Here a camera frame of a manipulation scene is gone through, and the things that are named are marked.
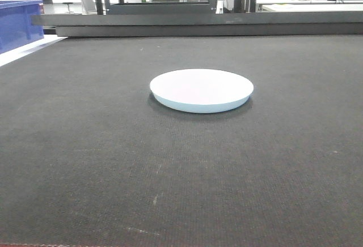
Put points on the light blue round tray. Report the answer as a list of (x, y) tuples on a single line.
[(201, 90)]

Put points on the dark woven table mat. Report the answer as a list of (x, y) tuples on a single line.
[(89, 157)]

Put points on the white background workbench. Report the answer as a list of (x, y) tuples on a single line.
[(309, 6)]

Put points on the grey office chair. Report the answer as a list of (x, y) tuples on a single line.
[(88, 7)]

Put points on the black round stool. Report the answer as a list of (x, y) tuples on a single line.
[(68, 7)]

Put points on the blue plastic storage bin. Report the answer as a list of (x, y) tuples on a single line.
[(16, 27)]

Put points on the black metal frame rack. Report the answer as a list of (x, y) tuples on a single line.
[(198, 19)]

